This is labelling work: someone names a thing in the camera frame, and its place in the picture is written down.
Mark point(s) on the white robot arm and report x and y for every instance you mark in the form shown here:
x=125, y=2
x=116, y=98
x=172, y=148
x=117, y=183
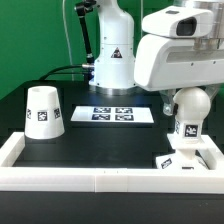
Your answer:
x=114, y=67

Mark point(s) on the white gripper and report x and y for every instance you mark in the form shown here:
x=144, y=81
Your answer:
x=162, y=63

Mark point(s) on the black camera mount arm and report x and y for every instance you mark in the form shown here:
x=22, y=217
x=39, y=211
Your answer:
x=82, y=8

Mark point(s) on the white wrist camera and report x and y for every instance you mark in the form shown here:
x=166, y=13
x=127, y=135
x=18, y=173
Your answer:
x=179, y=22

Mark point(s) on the white lamp bulb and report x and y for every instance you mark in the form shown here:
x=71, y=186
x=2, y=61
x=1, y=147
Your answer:
x=193, y=107

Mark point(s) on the white lamp base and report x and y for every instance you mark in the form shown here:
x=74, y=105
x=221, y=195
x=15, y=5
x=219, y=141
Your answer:
x=196, y=155

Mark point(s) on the white marker plate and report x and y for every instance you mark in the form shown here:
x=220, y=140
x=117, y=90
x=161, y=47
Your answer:
x=112, y=114

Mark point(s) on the white lamp shade cone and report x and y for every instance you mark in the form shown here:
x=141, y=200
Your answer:
x=43, y=113

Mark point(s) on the white frame wall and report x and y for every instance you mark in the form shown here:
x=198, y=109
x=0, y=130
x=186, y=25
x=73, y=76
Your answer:
x=12, y=178

